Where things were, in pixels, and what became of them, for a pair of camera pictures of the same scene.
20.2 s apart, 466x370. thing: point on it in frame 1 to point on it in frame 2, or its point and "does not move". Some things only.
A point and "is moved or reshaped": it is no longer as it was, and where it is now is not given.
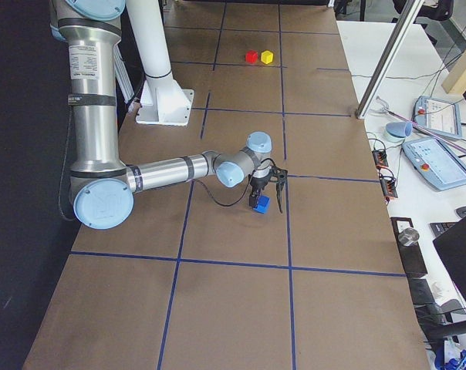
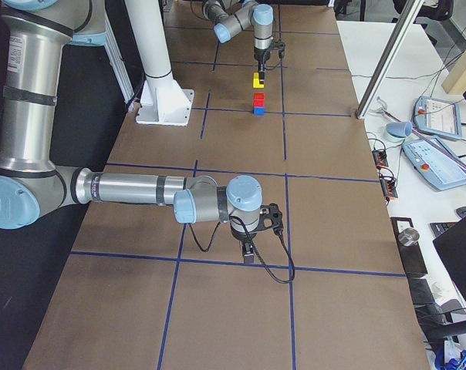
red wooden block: [251, 56] to [258, 99]
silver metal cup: [409, 237] does not move
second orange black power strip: [389, 187] does not move
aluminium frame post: [364, 105] does not move
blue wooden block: [263, 204] is moved or reshaped
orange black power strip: [380, 158] does not move
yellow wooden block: [266, 57] is moved or reshaped
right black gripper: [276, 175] to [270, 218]
